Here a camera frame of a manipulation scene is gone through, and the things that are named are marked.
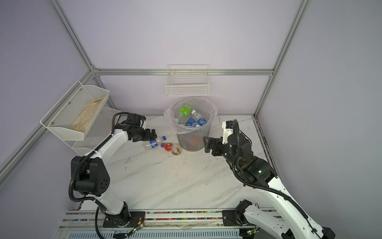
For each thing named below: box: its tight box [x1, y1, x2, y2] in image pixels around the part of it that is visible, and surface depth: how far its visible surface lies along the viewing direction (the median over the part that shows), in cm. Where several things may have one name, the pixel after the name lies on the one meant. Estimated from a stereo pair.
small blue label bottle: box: [143, 135, 167, 150], surface depth 100 cm
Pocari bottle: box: [191, 109, 207, 127], surface depth 90 cm
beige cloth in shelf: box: [69, 96, 107, 133], surface depth 80 cm
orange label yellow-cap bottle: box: [188, 134, 203, 150], surface depth 94 cm
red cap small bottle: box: [160, 142, 182, 156], surface depth 100 cm
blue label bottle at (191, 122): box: [185, 117, 199, 128], surface depth 86 cm
